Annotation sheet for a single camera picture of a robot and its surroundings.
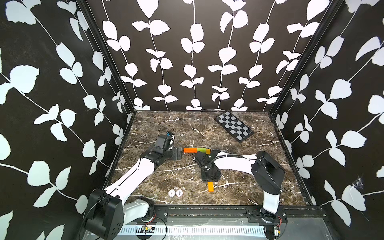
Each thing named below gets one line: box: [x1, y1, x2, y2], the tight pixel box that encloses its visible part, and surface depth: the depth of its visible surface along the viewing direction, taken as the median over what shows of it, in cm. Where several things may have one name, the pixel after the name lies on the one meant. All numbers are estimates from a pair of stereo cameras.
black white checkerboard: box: [214, 110, 255, 144], surface depth 110 cm
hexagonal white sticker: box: [176, 189, 184, 197], surface depth 83 cm
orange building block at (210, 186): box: [207, 181, 215, 192], surface depth 84 cm
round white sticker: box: [168, 189, 176, 198], surface depth 82 cm
